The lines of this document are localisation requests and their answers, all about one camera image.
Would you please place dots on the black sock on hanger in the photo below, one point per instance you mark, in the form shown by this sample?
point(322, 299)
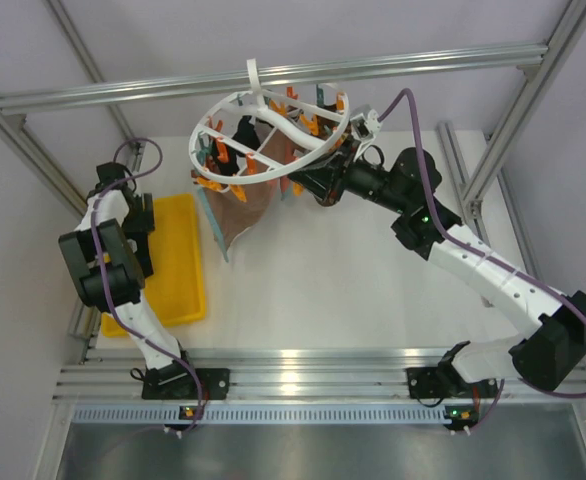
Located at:
point(246, 134)

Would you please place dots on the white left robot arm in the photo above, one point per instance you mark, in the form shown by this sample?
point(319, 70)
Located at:
point(108, 258)

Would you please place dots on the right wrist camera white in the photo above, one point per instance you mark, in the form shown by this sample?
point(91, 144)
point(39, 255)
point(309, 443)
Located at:
point(365, 124)

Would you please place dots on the yellow plastic tray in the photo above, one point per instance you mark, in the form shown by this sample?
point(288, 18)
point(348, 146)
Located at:
point(164, 236)

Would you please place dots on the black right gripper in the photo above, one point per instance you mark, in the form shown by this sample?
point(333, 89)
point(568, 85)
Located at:
point(321, 178)

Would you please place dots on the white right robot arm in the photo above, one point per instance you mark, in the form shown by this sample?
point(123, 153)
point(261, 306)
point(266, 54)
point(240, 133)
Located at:
point(550, 338)

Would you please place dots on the white slotted cable duct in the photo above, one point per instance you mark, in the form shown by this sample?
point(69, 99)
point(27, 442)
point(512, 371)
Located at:
point(264, 414)

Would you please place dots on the aluminium top crossbar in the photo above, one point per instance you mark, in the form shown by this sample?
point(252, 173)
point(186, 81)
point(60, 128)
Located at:
point(361, 68)

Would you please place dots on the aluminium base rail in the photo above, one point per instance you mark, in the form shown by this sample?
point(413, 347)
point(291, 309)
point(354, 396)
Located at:
point(260, 375)

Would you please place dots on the large brown sock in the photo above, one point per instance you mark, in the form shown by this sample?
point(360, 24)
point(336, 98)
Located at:
point(228, 216)

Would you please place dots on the white round clip hanger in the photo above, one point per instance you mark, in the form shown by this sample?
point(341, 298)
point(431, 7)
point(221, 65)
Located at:
point(316, 125)

